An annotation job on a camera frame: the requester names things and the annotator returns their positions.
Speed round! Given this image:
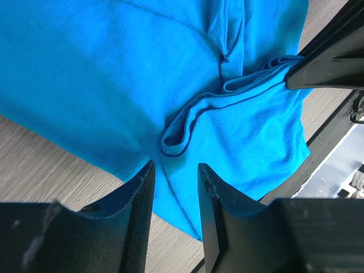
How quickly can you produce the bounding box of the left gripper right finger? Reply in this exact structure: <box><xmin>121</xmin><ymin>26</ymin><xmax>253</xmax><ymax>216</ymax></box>
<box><xmin>198</xmin><ymin>163</ymin><xmax>363</xmax><ymax>272</ymax></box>

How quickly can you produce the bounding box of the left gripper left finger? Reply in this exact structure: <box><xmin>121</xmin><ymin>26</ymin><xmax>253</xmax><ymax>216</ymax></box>
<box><xmin>1</xmin><ymin>162</ymin><xmax>155</xmax><ymax>272</ymax></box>

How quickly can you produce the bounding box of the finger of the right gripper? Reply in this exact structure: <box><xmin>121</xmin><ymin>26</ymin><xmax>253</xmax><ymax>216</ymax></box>
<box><xmin>299</xmin><ymin>0</ymin><xmax>363</xmax><ymax>56</ymax></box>
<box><xmin>286</xmin><ymin>28</ymin><xmax>363</xmax><ymax>90</ymax></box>

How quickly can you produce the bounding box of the blue t shirt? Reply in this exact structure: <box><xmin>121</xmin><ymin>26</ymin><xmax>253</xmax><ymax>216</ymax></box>
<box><xmin>1</xmin><ymin>1</ymin><xmax>309</xmax><ymax>239</ymax></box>

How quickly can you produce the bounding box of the white slotted cable duct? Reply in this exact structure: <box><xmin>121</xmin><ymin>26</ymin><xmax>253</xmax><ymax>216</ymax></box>
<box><xmin>293</xmin><ymin>125</ymin><xmax>363</xmax><ymax>199</ymax></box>

